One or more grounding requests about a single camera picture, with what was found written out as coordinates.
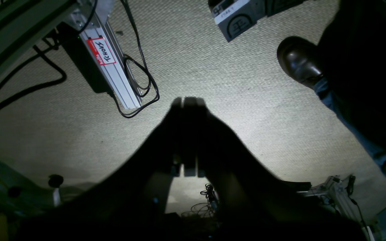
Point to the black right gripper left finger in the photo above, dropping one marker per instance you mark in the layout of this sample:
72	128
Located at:
128	206

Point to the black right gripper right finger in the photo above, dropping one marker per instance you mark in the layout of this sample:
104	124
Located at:
254	205

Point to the brown leather shoe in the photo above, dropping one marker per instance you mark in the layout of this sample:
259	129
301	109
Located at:
298	58

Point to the grey box with label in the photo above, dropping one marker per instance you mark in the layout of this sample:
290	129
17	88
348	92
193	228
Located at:
234	17

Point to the white power strip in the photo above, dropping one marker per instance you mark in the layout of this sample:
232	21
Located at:
91	17

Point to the aluminium frame rail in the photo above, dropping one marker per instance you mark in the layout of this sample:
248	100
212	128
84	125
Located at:
24	22

